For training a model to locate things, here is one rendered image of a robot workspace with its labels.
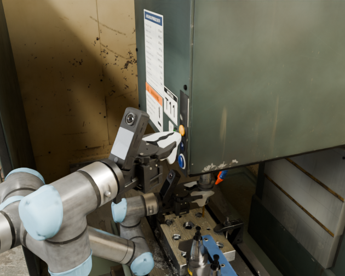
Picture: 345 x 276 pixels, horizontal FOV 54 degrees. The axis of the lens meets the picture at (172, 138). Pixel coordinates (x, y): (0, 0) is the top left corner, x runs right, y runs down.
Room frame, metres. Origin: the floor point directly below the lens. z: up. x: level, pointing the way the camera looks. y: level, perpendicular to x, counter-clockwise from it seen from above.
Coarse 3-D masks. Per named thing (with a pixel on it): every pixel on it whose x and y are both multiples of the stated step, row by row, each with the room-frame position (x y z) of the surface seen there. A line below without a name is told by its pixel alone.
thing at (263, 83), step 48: (144, 0) 0.97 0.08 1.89; (192, 0) 0.67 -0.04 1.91; (240, 0) 0.70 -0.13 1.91; (288, 0) 0.74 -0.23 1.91; (336, 0) 0.78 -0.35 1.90; (144, 48) 0.99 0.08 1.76; (192, 48) 0.67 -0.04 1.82; (240, 48) 0.70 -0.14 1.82; (288, 48) 0.74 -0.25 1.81; (336, 48) 0.79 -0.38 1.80; (144, 96) 1.01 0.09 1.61; (192, 96) 0.67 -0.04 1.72; (240, 96) 0.71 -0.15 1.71; (288, 96) 0.75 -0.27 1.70; (336, 96) 0.80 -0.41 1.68; (192, 144) 0.67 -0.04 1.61; (240, 144) 0.71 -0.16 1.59; (288, 144) 0.76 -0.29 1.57; (336, 144) 0.81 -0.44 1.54
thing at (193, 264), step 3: (186, 255) 0.73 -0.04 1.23; (207, 255) 0.73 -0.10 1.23; (186, 258) 0.72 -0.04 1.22; (189, 258) 0.72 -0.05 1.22; (204, 258) 0.72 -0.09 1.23; (207, 258) 0.72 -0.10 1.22; (186, 261) 0.72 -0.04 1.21; (189, 261) 0.72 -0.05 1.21; (192, 261) 0.71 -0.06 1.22; (201, 261) 0.71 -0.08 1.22; (204, 261) 0.71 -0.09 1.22; (207, 261) 0.71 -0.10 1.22; (189, 264) 0.72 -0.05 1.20; (192, 264) 0.70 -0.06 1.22; (195, 264) 0.70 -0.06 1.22; (198, 264) 0.69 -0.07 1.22; (201, 264) 0.70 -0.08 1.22; (204, 264) 0.70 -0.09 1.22; (192, 267) 0.70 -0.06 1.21; (195, 267) 0.70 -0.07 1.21
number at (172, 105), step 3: (171, 102) 0.77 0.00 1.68; (171, 105) 0.77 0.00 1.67; (174, 105) 0.75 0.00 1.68; (171, 108) 0.77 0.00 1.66; (174, 108) 0.75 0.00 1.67; (171, 111) 0.77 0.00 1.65; (174, 111) 0.75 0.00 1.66; (171, 114) 0.77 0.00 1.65; (174, 114) 0.75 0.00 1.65; (174, 117) 0.75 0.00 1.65
